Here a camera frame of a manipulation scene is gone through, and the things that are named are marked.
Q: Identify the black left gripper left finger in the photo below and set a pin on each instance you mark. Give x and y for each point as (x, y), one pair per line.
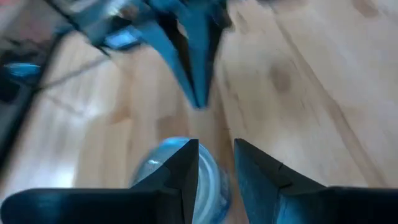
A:
(93, 207)

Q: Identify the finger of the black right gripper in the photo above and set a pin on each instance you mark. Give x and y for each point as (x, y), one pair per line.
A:
(168, 53)
(205, 46)

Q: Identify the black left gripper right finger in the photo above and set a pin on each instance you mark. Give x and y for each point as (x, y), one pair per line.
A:
(311, 207)

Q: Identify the teal label tin can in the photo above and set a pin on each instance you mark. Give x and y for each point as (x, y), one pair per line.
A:
(121, 39)

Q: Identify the blue label tuna can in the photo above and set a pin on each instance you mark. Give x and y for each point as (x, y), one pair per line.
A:
(211, 193)

